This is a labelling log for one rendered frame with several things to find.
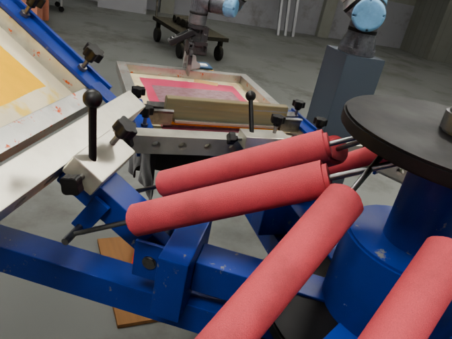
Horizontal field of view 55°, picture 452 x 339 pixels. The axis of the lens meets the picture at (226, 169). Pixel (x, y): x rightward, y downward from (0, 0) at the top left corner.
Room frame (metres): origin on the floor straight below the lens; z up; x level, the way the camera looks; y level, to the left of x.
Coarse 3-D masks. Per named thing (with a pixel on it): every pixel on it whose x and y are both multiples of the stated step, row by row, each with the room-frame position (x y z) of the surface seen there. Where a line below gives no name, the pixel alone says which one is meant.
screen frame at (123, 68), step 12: (120, 72) 1.63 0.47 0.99; (132, 72) 1.77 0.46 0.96; (144, 72) 1.79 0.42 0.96; (156, 72) 1.81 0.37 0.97; (168, 72) 1.83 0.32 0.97; (180, 72) 1.85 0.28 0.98; (192, 72) 1.87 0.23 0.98; (204, 72) 1.89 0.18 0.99; (216, 72) 1.93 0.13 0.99; (120, 84) 1.58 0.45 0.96; (132, 84) 1.51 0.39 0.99; (252, 84) 1.85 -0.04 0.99; (264, 96) 1.71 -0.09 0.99; (300, 132) 1.39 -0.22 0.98
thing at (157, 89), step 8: (144, 80) 1.70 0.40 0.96; (152, 80) 1.73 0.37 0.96; (160, 80) 1.75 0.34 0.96; (168, 80) 1.77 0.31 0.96; (152, 88) 1.62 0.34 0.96; (160, 88) 1.64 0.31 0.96; (168, 88) 1.66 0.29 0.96; (176, 88) 1.68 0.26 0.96; (184, 88) 1.71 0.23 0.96; (192, 88) 1.73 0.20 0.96; (152, 96) 1.53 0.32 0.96; (160, 96) 1.55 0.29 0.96; (192, 96) 1.62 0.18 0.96; (168, 128) 1.26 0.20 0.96; (176, 128) 1.27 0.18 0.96; (184, 128) 1.28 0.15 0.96; (192, 128) 1.30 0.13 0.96
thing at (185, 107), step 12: (168, 96) 1.25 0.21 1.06; (180, 96) 1.27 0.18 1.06; (168, 108) 1.24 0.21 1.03; (180, 108) 1.25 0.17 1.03; (192, 108) 1.27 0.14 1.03; (204, 108) 1.28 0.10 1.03; (216, 108) 1.30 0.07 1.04; (228, 108) 1.31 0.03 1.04; (240, 108) 1.33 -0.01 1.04; (264, 108) 1.36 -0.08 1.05; (276, 108) 1.38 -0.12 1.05; (288, 108) 1.39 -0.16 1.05; (216, 120) 1.30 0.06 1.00; (228, 120) 1.32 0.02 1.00; (240, 120) 1.33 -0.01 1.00; (264, 120) 1.36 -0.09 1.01
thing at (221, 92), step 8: (200, 88) 1.75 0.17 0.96; (208, 88) 1.78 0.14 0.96; (216, 88) 1.80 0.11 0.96; (224, 88) 1.82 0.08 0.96; (232, 88) 1.85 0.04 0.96; (200, 96) 1.65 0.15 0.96; (208, 96) 1.66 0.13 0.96; (216, 96) 1.69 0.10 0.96; (224, 96) 1.71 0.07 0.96; (232, 96) 1.73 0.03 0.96; (240, 96) 1.76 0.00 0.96
